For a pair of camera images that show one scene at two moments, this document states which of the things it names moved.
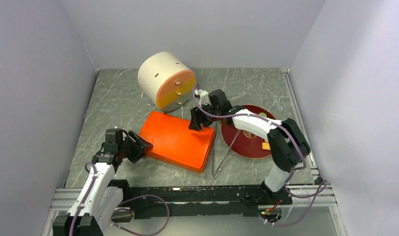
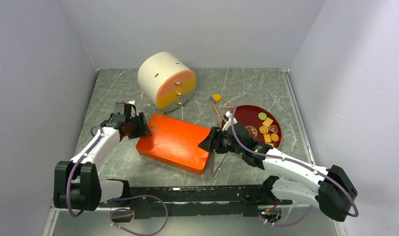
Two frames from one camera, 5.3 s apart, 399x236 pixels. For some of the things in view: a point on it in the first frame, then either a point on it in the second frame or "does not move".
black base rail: (231, 200) does not move
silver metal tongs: (213, 173) does not move
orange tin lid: (173, 141) does not move
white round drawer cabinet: (167, 79) does not move
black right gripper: (197, 118) → (209, 143)
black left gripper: (139, 145) → (143, 129)
